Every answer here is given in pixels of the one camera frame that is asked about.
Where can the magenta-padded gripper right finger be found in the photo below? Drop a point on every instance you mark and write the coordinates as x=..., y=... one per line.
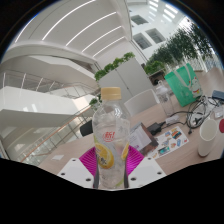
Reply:
x=146, y=170

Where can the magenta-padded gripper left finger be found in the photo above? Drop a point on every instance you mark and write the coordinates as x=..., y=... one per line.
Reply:
x=73, y=170

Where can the clear lemon drink bottle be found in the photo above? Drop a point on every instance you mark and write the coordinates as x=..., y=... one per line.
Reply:
x=110, y=136

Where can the clear white-lidded water bottle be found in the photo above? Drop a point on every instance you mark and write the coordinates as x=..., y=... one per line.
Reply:
x=165, y=98

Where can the white paper sheet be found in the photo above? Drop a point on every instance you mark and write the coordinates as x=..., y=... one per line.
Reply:
x=57, y=157

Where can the open notebook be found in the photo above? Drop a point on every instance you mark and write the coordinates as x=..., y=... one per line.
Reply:
x=141, y=136

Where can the glass railing wooden handrail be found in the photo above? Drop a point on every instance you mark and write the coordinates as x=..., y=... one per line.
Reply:
x=50, y=140

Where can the black power adapter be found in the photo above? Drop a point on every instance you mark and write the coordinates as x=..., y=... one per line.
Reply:
x=155, y=127

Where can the black chair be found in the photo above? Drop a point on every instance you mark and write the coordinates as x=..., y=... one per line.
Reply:
x=87, y=128

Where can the white power adapter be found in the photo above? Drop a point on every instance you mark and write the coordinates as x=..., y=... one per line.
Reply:
x=172, y=119

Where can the white mug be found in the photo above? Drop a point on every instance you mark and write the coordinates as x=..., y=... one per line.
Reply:
x=207, y=138

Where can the white chair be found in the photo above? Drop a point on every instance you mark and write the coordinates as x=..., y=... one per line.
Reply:
x=141, y=101

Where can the flat round red coaster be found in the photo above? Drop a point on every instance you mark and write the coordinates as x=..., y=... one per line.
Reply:
x=221, y=126

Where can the green tote bag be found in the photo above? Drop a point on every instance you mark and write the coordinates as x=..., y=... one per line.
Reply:
x=181, y=85

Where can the white cabinet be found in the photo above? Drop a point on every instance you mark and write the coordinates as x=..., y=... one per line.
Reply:
x=128, y=78

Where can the green plants on cabinet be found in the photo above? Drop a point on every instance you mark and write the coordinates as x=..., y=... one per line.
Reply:
x=113, y=63

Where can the row of green hedge plants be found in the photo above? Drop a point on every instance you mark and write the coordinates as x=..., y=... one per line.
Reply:
x=180, y=46

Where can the ceiling light strips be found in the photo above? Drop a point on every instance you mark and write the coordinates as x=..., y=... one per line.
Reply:
x=83, y=30

